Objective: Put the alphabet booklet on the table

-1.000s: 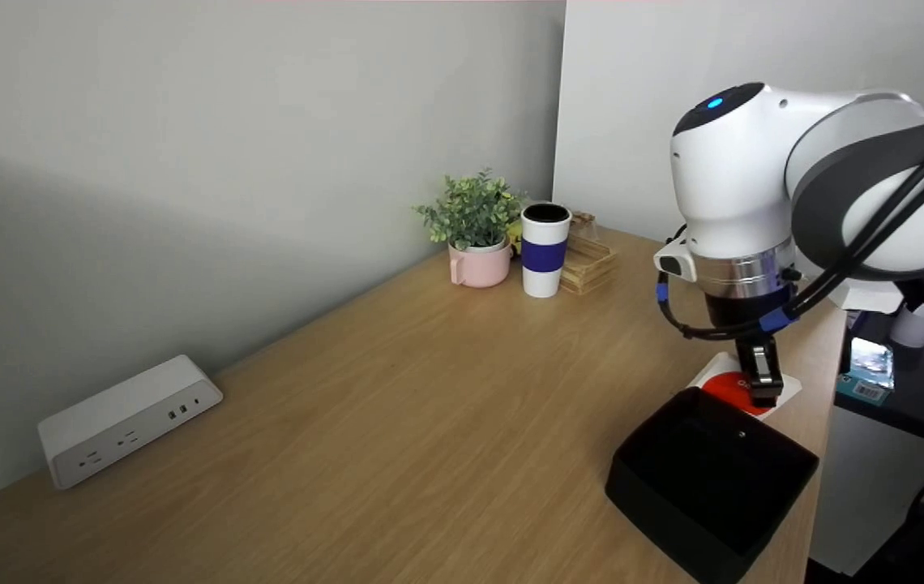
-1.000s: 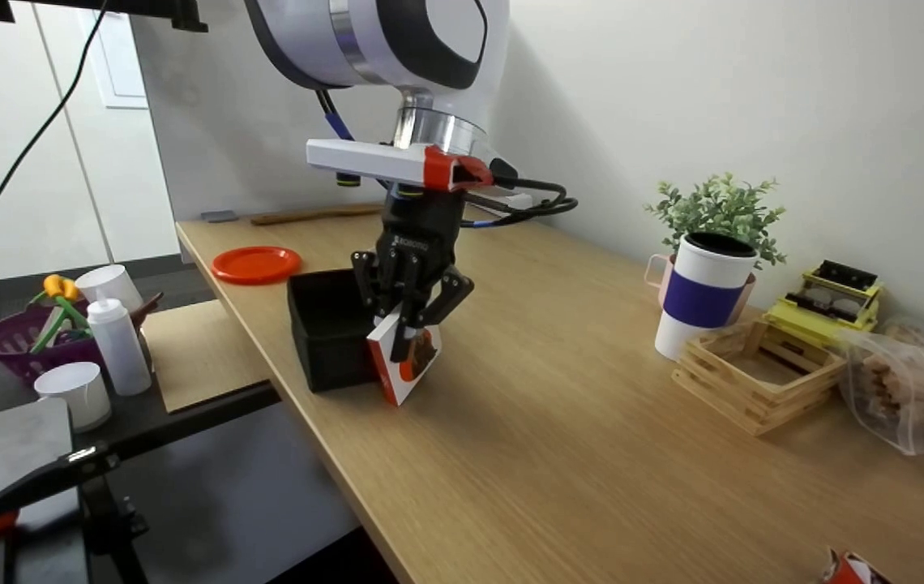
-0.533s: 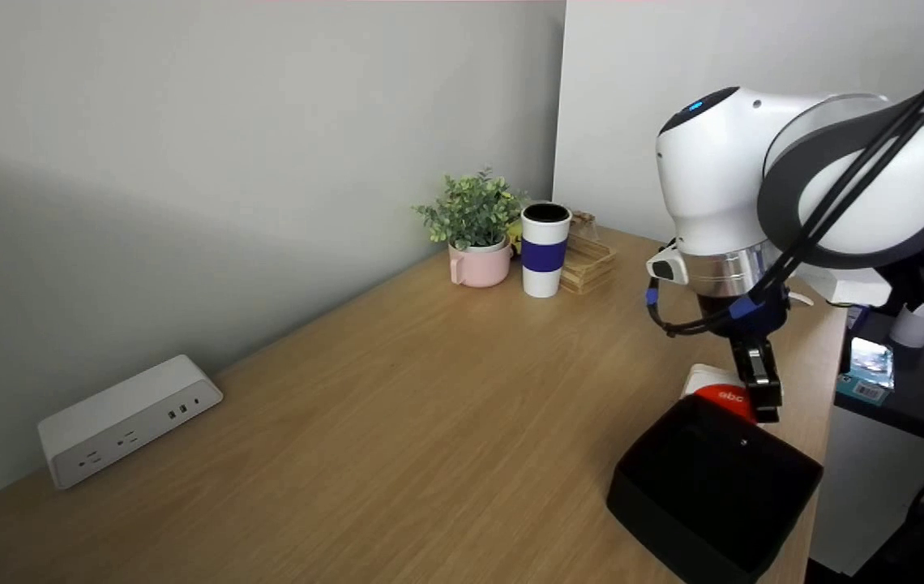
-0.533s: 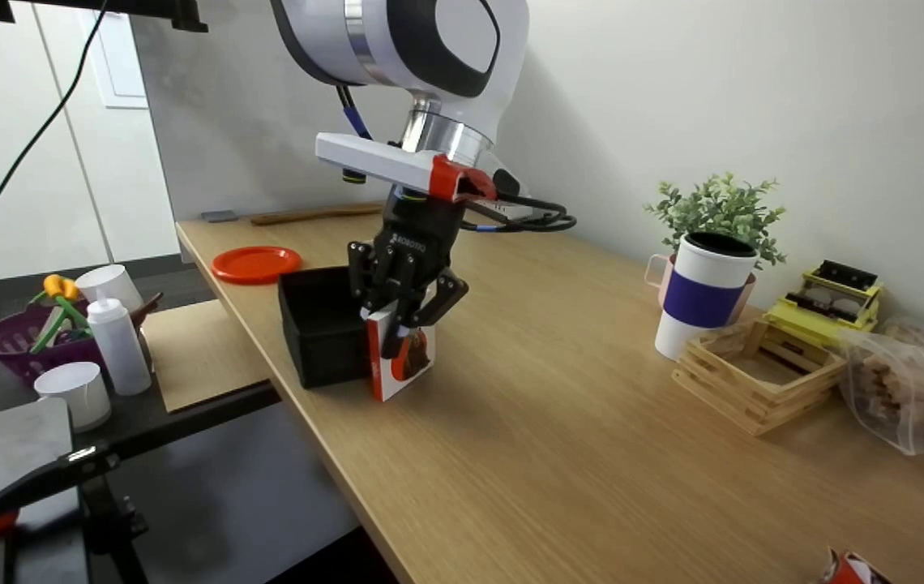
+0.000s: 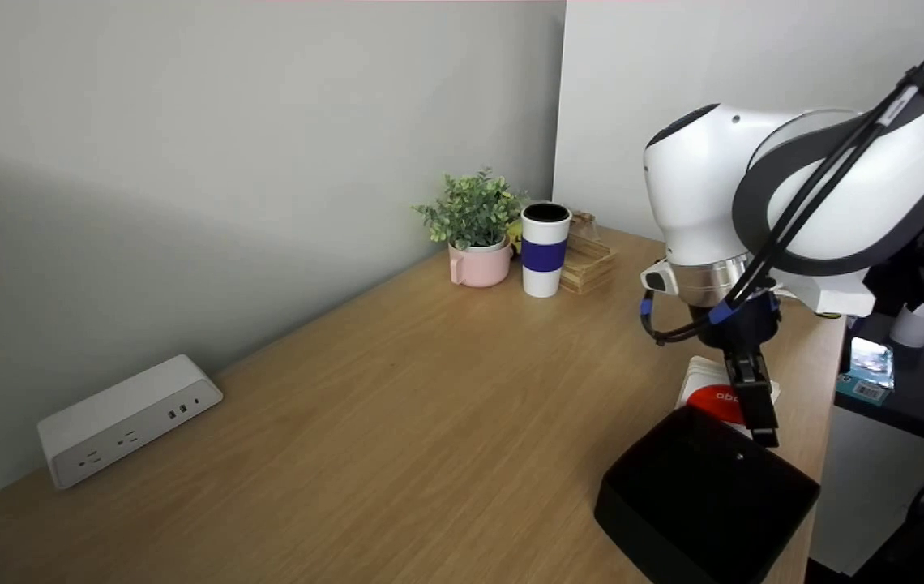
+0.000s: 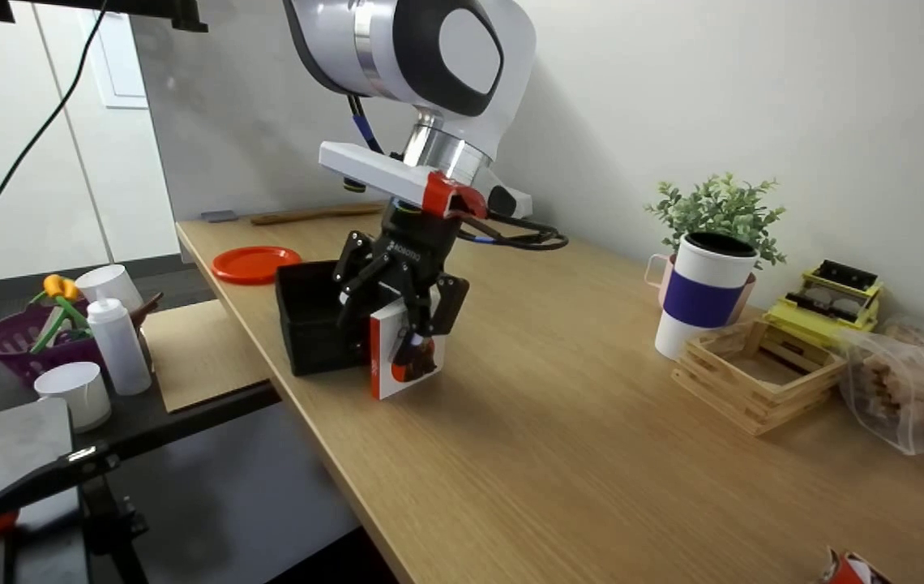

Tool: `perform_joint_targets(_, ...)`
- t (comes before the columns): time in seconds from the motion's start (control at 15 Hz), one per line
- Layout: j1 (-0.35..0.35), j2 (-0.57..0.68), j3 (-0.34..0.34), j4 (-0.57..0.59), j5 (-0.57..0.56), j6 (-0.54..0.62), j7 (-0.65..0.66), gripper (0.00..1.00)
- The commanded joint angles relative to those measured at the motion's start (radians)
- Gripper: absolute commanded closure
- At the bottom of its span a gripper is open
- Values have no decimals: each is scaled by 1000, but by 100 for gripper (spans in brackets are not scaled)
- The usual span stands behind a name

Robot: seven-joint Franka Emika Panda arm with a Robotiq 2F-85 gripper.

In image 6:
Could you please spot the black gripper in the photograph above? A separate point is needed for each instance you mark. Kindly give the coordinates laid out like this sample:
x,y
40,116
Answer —
x,y
414,253

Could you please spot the red white alphabet booklet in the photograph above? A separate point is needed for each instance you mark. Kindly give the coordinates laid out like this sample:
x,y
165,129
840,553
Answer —
x,y
383,369

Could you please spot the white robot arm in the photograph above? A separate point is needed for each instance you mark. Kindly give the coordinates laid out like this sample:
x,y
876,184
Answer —
x,y
415,54

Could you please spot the black tray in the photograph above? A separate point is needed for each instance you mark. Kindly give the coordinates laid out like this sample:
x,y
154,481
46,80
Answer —
x,y
310,318

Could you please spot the red plate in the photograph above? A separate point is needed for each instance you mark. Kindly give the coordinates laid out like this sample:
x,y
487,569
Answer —
x,y
256,263

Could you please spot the wooden board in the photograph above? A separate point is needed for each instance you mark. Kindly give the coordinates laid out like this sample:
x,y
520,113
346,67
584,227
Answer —
x,y
203,352

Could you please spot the brown wooden utensil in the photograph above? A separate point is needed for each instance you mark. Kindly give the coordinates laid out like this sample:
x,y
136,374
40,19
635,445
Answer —
x,y
147,305

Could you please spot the white squeeze bottle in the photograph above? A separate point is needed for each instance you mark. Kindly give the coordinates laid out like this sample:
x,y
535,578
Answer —
x,y
122,345

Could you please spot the white mug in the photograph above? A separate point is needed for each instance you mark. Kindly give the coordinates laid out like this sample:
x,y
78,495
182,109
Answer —
x,y
109,288

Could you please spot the long black bar clamp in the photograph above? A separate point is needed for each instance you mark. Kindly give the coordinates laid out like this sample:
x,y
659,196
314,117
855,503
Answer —
x,y
104,455

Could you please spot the white cup blue band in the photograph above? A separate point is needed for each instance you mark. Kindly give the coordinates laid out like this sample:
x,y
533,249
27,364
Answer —
x,y
706,295

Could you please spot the white plastic cup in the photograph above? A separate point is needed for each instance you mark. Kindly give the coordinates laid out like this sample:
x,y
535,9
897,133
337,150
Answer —
x,y
72,393

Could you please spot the green plastic toy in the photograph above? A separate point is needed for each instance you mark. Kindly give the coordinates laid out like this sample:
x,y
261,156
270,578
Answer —
x,y
60,327

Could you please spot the yellow orange toy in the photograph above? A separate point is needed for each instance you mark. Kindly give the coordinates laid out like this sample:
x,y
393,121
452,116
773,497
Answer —
x,y
60,288

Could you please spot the black tripod stand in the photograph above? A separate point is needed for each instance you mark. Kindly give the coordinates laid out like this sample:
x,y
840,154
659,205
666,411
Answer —
x,y
109,530

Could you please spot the potted plant pink pot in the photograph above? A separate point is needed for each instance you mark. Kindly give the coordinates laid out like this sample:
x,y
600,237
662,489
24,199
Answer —
x,y
720,212

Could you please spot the wooden slat crate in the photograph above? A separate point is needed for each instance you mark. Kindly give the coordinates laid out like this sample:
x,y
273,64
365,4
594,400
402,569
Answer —
x,y
762,379

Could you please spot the purple plastic basket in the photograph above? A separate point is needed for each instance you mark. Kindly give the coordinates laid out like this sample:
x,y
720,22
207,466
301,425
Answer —
x,y
9,345

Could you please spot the black overhead bar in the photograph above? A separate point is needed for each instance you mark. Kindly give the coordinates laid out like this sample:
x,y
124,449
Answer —
x,y
147,10

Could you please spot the yellow toy block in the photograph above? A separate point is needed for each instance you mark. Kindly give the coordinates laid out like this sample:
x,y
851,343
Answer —
x,y
822,311

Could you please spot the clear bag of snacks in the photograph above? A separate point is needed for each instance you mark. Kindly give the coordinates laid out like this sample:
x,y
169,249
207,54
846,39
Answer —
x,y
909,389

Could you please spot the small candy wrapper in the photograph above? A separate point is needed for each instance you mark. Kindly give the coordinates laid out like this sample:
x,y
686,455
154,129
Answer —
x,y
857,569

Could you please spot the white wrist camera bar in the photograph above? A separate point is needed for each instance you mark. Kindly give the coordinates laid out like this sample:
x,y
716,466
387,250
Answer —
x,y
375,167

